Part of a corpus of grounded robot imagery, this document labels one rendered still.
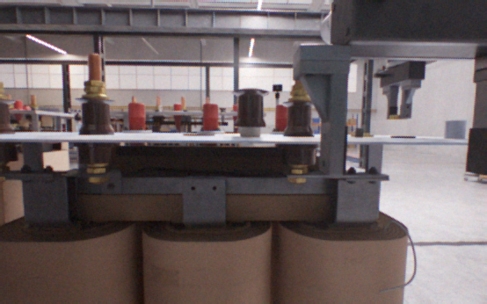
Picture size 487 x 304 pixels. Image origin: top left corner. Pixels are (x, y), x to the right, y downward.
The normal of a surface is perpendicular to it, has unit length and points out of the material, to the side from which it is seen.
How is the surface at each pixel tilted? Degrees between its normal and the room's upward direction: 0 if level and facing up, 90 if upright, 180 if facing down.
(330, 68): 90
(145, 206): 90
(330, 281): 90
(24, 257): 90
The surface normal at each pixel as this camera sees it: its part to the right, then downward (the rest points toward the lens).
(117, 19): 0.04, 0.08
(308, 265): -0.48, 0.07
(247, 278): 0.46, 0.08
